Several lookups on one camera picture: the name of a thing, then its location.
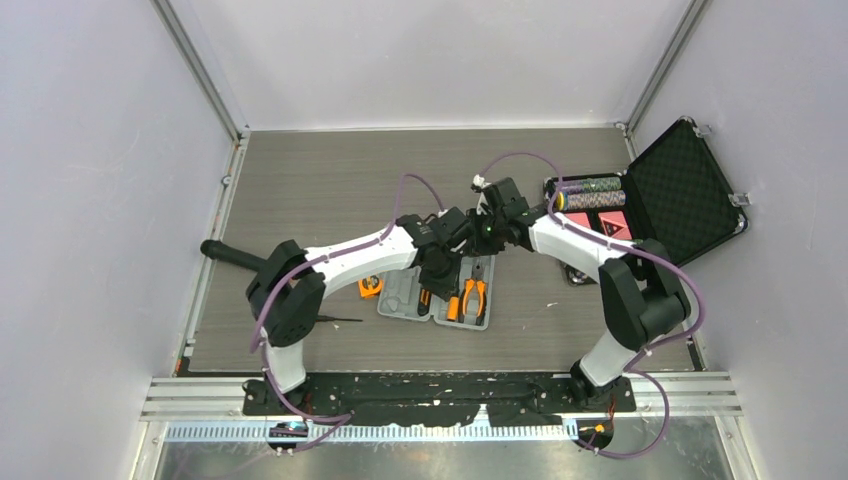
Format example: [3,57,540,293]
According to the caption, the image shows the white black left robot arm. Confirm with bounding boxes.
[247,207,474,414]

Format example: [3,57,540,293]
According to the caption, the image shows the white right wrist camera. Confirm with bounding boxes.
[470,174,490,213]

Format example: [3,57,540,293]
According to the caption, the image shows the orange utility knife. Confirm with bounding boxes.
[416,288,432,316]

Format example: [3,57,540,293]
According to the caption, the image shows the red playing card deck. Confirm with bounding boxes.
[564,212,592,230]

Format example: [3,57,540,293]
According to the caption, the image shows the orange black pliers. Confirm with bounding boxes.
[460,261,487,326]

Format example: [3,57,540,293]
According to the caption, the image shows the orange phillips screwdriver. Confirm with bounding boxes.
[315,315,363,323]

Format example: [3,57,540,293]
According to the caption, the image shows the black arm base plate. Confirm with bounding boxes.
[242,372,636,427]

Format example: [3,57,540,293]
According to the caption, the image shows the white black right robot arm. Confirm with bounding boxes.
[470,175,692,411]

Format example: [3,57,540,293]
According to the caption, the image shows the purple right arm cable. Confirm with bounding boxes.
[478,151,708,461]

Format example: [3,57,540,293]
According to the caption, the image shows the orange tape measure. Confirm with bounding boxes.
[357,275,384,299]

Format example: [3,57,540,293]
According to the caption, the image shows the black orange-tipped tool handle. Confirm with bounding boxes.
[200,239,266,272]

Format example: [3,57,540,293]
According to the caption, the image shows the grey plastic tool case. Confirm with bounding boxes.
[376,254,497,332]

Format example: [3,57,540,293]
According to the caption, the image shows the small orange screwdriver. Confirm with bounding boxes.
[446,296,460,322]

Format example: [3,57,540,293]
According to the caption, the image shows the red card deck with triangle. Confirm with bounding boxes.
[598,210,633,240]

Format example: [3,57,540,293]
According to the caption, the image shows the black aluminium poker chip case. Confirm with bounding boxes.
[542,116,749,267]

